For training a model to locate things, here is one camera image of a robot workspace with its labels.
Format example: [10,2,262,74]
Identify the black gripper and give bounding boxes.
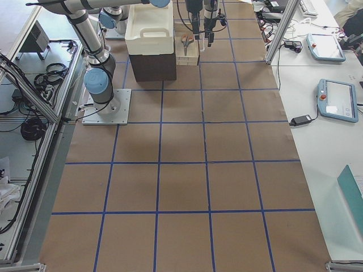
[204,8,226,47]
[189,11,200,40]

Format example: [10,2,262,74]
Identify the orange grey scissors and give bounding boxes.
[181,33,194,56]

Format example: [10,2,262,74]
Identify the wooden drawer with white handle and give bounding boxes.
[174,22,205,66]

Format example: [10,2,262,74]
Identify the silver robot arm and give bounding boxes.
[34,1,176,116]
[99,1,226,47]

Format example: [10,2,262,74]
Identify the white plastic bin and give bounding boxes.
[125,2,174,56]

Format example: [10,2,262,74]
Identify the dark brown wooden cabinet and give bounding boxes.
[129,53,176,82]

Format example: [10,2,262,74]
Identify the blue teach pendant upper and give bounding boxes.
[306,33,346,62]

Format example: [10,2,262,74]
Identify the blue teach pendant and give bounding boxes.
[317,79,358,123]
[306,33,346,62]

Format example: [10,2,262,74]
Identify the black power adapter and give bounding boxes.
[289,114,313,126]

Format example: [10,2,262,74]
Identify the blue teach pendant lower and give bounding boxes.
[317,79,358,123]

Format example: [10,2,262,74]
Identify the grey electronics box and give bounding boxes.
[15,20,50,60]

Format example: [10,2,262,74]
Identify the teal notebook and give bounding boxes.
[337,165,362,235]

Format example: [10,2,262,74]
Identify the aluminium frame post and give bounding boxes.
[265,0,300,65]

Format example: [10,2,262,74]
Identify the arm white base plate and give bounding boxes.
[105,28,126,40]
[81,89,132,125]

